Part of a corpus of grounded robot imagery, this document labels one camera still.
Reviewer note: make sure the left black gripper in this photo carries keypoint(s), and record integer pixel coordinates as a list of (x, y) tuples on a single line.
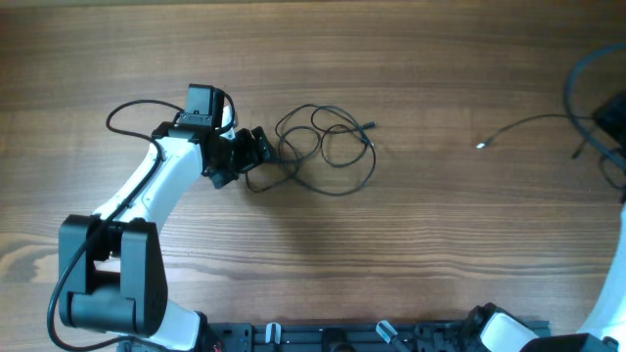
[(250, 156)]

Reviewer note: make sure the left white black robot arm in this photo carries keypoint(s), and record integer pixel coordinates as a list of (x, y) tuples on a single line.
[(111, 271)]

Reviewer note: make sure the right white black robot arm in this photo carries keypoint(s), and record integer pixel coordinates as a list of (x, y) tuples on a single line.
[(603, 330)]

